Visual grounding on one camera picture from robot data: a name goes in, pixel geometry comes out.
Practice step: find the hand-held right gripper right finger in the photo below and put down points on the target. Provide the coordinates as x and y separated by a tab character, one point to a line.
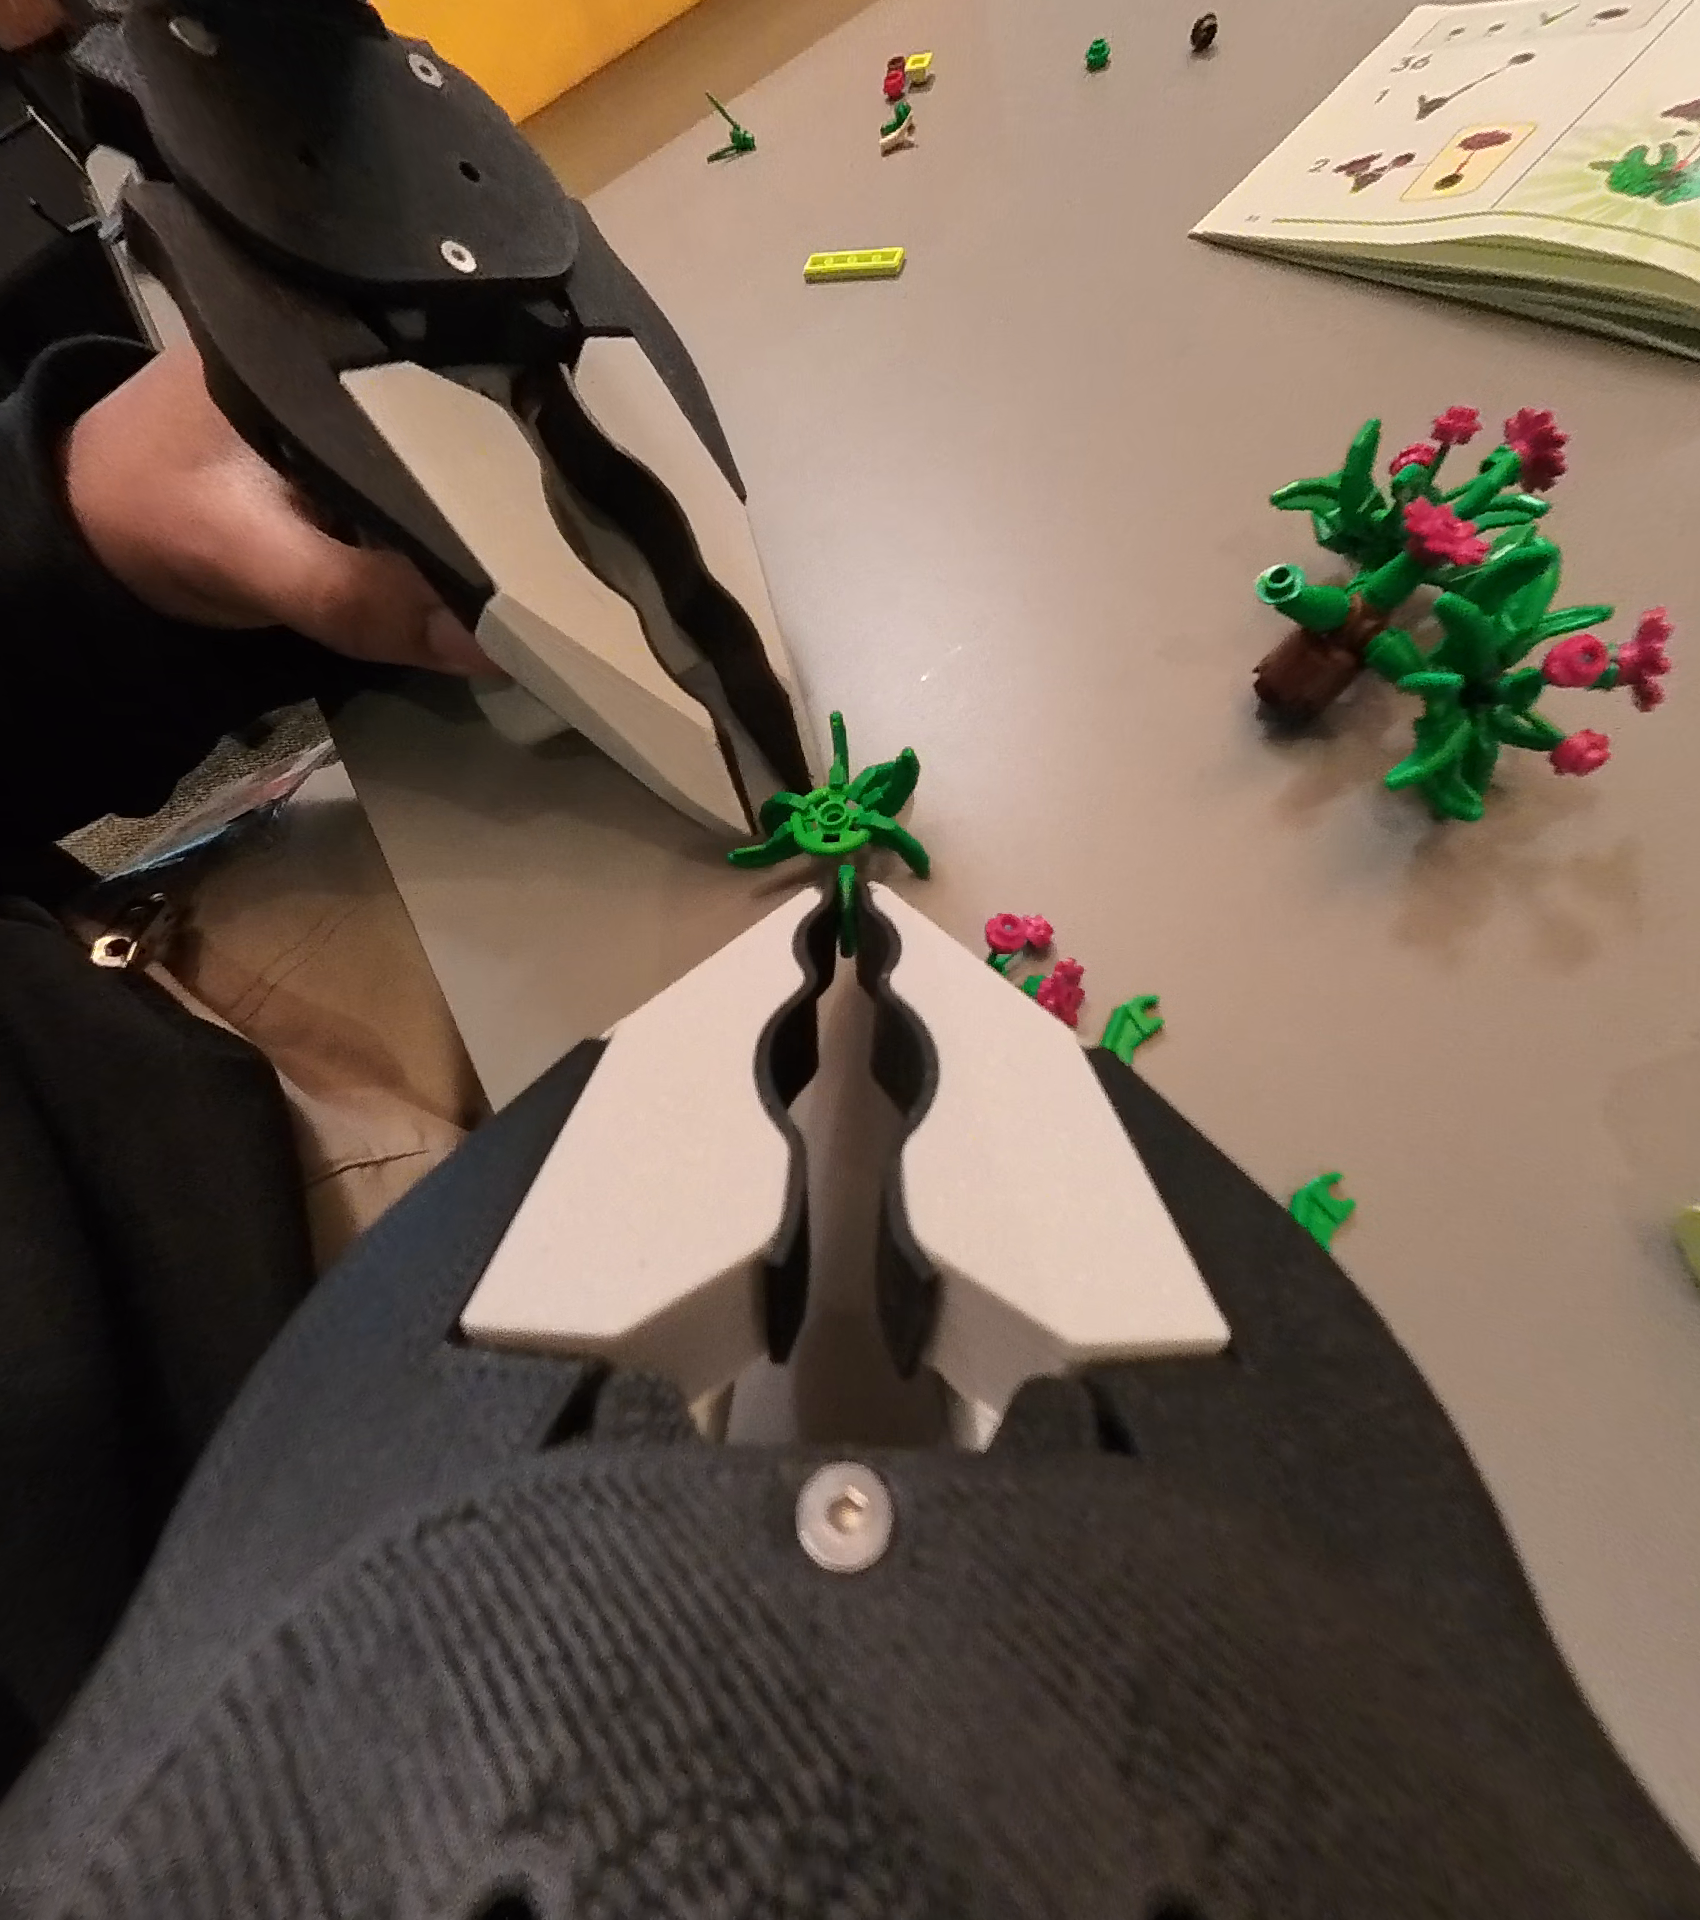
1044	1186

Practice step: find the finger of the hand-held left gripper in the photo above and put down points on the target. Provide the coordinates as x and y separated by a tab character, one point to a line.
665	451
551	601

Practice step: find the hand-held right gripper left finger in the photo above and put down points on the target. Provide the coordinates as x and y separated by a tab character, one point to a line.
642	1186

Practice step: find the green toy plant stem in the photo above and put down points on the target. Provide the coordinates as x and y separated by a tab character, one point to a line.
826	814

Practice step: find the person's left forearm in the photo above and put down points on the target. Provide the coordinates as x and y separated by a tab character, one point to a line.
8	628

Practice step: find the person's left hand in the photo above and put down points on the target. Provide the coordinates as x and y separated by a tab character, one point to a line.
236	542

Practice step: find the green toy leaf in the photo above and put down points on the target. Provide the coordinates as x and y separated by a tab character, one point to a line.
1318	1204
1130	1032

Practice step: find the pink toy flower sprig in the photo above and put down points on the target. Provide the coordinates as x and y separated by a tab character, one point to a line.
1038	968

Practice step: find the yellow plastic bin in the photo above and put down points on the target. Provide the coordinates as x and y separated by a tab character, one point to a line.
563	48

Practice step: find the yellow-green toy bar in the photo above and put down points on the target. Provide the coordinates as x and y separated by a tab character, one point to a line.
851	267

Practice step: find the small green toy sprig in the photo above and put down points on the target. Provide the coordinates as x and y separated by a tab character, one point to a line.
734	140

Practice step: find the small red yellow toy pieces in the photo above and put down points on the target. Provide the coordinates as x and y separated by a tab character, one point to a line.
899	88

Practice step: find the open instruction booklet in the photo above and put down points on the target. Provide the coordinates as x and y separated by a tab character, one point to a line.
1541	163

